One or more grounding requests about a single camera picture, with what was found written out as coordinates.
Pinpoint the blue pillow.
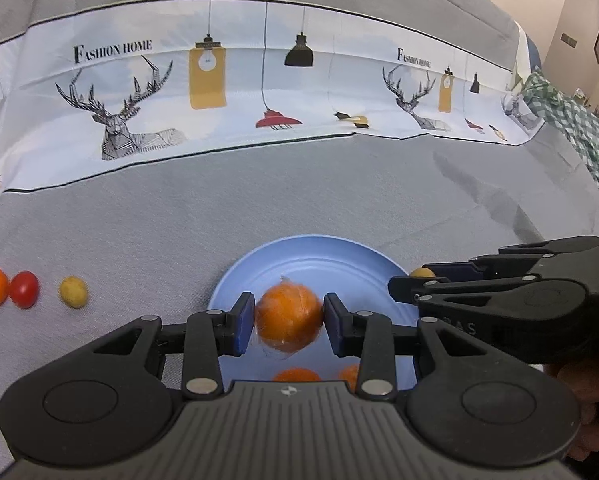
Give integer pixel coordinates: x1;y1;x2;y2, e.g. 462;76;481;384
526;35;543;70

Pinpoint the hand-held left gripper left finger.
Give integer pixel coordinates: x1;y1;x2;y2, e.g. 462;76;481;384
92;291;256;402

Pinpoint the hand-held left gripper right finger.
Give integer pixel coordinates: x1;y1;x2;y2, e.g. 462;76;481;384
323;293;486;402

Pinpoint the red cherry tomato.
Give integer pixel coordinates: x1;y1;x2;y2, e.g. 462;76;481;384
10;270;40;310

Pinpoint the large orange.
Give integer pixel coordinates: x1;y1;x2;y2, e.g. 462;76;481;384
256;283;323;359

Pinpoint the person's right hand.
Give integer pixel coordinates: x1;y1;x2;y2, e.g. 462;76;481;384
547;356;599;463

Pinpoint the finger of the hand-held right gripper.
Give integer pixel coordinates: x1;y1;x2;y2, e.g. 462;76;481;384
422;236;599;284
388;274;541;322

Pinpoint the blue plate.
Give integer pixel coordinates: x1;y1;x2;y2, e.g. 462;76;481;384
206;233;426;395

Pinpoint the green checked cloth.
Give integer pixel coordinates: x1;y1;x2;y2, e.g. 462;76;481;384
521;68;599;192

